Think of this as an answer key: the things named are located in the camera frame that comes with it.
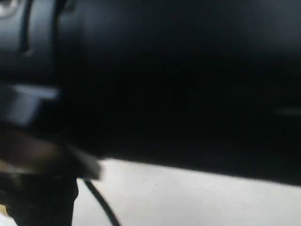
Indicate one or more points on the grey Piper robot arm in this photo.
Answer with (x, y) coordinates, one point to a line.
(207, 85)

